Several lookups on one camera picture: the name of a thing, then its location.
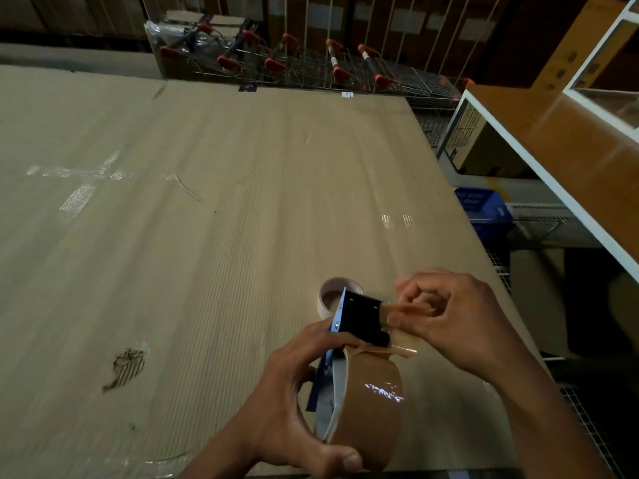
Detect blue plastic crate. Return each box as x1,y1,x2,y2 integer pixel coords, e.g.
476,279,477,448
454,187,513,242

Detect empty white tape core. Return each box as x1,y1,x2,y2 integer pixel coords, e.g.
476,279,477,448
318,276,365,320

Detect brown packing tape roll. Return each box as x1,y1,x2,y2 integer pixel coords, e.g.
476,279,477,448
315,302,436,472

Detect person's left hand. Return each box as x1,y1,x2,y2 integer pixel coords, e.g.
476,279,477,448
239,319,371,477

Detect blue and black tape dispenser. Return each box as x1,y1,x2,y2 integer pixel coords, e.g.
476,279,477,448
306,287,393,413

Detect row of metal shopping carts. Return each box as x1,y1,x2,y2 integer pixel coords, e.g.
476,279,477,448
160,22,475,147

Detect wire mesh shelf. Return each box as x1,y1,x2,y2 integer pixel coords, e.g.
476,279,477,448
485,203,627,479

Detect plastic-wrapped bundle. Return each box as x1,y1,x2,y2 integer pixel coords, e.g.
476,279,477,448
144,10,250,81

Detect white shelf rack brown boards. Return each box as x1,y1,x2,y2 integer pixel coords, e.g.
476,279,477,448
436,0,639,285

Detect white wire fence panel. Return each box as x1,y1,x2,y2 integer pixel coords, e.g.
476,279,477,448
282,0,502,82

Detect cardboard box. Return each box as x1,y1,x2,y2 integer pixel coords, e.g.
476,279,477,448
447,114,532,178

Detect clear tape strips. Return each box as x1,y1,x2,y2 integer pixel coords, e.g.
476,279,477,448
26,150,135,217

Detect person's right hand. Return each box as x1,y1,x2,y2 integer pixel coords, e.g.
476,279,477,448
386,269,533,385

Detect person's left forearm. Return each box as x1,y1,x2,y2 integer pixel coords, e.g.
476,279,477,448
177,419,263,479

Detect tall brown cardboard panel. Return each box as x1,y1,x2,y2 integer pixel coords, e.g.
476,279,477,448
531,0,627,93

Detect person's right forearm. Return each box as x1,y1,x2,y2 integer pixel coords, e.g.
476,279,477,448
487,351,616,479

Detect large corrugated cardboard sheet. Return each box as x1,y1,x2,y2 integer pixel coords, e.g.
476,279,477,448
0,65,550,479

